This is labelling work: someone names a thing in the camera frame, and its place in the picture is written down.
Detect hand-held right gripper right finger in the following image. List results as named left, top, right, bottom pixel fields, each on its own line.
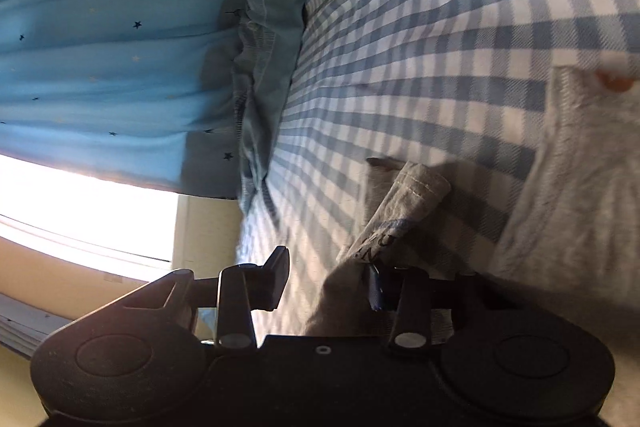
left=367, top=264, right=493, bottom=350

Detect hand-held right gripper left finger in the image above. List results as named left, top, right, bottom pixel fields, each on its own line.
left=120, top=246, right=292, bottom=350

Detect grey printed pants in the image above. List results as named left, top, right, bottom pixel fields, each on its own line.
left=305, top=64, right=640, bottom=343

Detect bright window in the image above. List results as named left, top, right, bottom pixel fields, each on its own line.
left=0, top=154, right=180, bottom=282

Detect blue star curtain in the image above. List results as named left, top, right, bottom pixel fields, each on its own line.
left=0, top=0, right=246, bottom=200
left=0, top=293, right=72, bottom=359

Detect blue blanket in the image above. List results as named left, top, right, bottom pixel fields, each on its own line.
left=231, top=0, right=337, bottom=215

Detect blue checked bed sheet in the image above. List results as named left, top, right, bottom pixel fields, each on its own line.
left=240, top=0, right=640, bottom=338

